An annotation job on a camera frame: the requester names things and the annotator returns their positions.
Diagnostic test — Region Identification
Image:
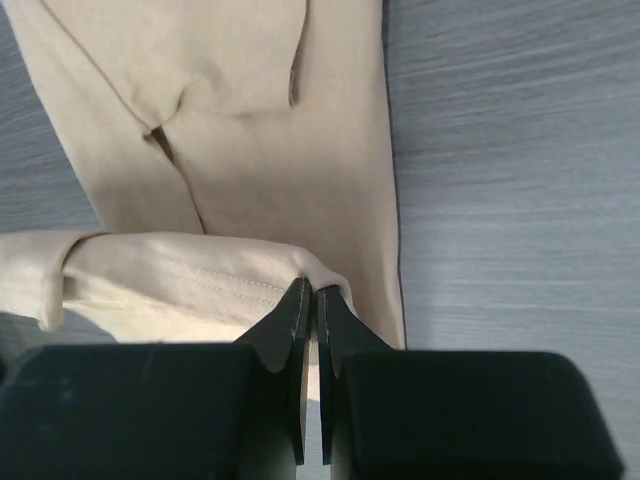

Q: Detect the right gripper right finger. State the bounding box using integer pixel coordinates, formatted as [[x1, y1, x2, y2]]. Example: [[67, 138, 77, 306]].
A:
[[317, 287, 624, 479]]

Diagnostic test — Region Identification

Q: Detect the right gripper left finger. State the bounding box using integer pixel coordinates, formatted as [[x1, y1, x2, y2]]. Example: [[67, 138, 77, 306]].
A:
[[1, 278, 312, 479]]

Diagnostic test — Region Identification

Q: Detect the beige t shirt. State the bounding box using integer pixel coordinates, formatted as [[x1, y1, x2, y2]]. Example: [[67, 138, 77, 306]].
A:
[[1, 1, 406, 349]]

